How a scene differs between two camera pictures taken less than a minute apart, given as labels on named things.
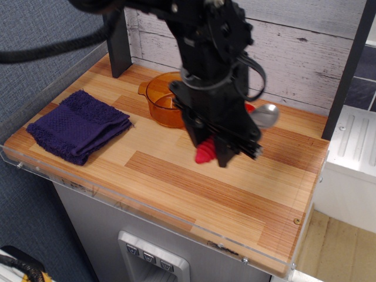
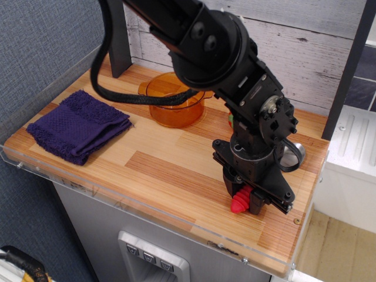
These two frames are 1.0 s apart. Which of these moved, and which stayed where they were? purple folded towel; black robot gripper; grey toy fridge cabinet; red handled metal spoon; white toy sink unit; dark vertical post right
Moved: red handled metal spoon; black robot gripper
Stayed: white toy sink unit; purple folded towel; grey toy fridge cabinet; dark vertical post right
